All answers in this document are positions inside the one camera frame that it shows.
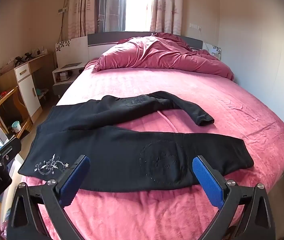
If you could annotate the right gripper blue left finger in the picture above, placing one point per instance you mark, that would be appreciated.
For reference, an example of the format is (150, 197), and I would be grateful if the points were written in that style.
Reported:
(59, 193)

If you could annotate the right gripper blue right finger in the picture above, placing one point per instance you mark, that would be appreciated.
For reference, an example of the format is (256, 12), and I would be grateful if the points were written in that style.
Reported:
(223, 194)

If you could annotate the black pants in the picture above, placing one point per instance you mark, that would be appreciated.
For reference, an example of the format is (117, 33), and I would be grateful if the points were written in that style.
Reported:
(122, 160)

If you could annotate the teal cup on floor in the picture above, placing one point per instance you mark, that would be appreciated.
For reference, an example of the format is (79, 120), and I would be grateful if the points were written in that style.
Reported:
(16, 126)

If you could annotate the small wooden table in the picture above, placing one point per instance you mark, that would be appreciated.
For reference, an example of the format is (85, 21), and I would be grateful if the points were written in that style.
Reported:
(12, 109)

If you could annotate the pink bed sheet mattress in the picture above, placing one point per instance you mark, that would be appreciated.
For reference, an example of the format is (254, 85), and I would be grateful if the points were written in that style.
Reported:
(184, 213)

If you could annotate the wooden desk white cabinet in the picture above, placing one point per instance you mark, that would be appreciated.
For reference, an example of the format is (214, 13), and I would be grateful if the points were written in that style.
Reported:
(29, 77)

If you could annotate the white nightstand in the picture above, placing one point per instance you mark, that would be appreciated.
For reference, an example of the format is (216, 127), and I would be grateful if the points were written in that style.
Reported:
(64, 77)

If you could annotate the crimson duvet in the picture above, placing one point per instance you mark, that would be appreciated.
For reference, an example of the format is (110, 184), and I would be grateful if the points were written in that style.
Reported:
(161, 51)

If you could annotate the floral curtain right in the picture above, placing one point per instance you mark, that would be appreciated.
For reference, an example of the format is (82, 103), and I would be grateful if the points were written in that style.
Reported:
(167, 16)

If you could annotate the floral curtain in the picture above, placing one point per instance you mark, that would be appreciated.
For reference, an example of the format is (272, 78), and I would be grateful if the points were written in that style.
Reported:
(167, 16)
(81, 18)

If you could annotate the floral curtain left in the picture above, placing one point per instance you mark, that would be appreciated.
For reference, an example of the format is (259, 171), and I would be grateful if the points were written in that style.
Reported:
(81, 18)

